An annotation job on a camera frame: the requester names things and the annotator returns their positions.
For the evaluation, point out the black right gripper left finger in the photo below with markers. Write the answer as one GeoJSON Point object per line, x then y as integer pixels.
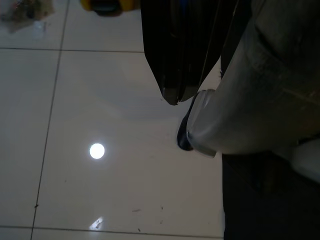
{"type": "Point", "coordinates": [165, 50]}

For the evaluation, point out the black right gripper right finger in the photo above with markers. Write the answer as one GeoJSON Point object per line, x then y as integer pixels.
{"type": "Point", "coordinates": [207, 30]}

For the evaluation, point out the yellow plastic object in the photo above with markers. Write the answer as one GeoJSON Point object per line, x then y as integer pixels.
{"type": "Point", "coordinates": [85, 4]}

